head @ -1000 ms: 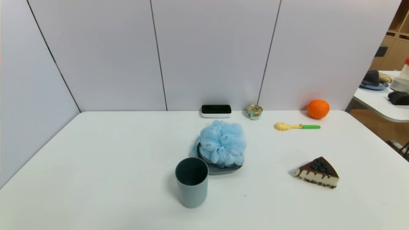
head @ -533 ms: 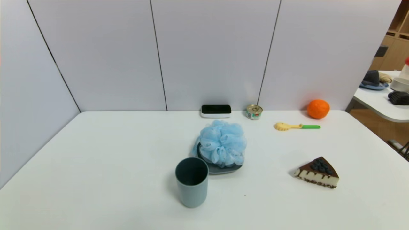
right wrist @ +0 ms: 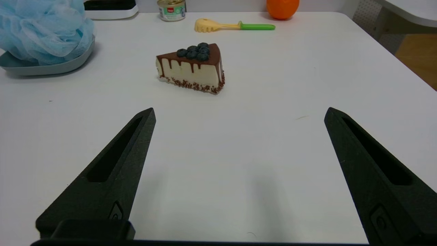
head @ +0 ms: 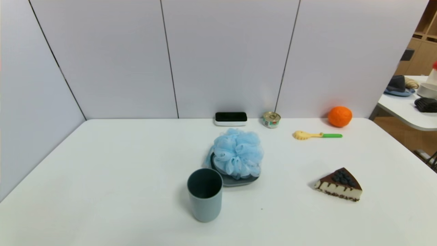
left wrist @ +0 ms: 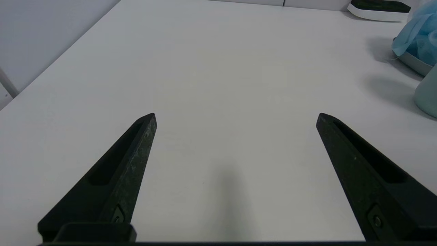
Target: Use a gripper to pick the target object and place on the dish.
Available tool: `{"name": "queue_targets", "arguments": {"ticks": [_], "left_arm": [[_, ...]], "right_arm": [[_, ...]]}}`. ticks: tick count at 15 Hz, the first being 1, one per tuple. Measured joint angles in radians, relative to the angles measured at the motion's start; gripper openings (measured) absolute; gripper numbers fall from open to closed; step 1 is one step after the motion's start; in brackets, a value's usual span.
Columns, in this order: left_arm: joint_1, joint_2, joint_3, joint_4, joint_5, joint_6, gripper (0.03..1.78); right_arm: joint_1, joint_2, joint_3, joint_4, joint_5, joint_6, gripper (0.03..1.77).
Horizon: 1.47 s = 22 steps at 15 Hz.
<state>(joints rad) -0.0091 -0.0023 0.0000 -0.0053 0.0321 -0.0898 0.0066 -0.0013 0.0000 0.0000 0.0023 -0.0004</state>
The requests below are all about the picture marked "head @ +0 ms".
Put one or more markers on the light blue mesh bath loofah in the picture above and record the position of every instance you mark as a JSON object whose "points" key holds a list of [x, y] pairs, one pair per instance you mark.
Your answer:
{"points": [[237, 152]]}

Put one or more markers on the grey square plastic dish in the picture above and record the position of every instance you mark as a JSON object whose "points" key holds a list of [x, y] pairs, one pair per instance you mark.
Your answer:
{"points": [[239, 182]]}

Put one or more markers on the black and white box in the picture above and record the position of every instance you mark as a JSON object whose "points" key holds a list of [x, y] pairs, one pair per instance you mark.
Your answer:
{"points": [[230, 117]]}

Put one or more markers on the small tin can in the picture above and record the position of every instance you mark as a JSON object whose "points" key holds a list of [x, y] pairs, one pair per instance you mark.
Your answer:
{"points": [[271, 120]]}

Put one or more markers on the grey-blue plastic cup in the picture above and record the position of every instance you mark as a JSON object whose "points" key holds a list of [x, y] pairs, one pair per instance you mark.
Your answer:
{"points": [[205, 205]]}

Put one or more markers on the orange fruit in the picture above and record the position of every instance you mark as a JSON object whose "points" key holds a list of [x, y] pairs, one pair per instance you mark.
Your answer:
{"points": [[340, 117]]}

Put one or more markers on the chocolate blueberry cake slice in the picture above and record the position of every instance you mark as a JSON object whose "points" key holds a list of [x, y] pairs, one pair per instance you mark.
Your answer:
{"points": [[341, 188]]}

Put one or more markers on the dark grey hat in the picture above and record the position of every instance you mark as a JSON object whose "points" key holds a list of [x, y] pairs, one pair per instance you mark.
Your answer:
{"points": [[396, 83]]}

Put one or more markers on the white side table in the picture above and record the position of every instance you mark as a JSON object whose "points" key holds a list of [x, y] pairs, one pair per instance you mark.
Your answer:
{"points": [[403, 109]]}

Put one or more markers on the blue plate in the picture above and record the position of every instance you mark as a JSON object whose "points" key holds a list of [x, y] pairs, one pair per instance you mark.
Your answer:
{"points": [[406, 93]]}

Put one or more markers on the beige plush item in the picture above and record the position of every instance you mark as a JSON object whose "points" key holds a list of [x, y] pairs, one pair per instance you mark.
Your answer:
{"points": [[412, 83]]}

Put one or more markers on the black knitted item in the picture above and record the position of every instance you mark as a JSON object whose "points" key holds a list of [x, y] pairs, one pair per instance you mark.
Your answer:
{"points": [[426, 105]]}

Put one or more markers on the white bowl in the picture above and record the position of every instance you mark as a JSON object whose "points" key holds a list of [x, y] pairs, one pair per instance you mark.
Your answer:
{"points": [[428, 91]]}

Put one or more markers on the dark metal stand base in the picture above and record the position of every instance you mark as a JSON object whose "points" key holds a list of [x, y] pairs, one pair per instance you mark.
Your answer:
{"points": [[428, 159]]}

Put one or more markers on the wooden shelf unit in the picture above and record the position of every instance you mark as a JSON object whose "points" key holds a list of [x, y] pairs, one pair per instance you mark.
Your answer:
{"points": [[421, 58]]}

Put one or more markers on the white bottle red cap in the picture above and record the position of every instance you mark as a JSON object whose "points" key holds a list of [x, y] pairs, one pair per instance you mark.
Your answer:
{"points": [[433, 73]]}

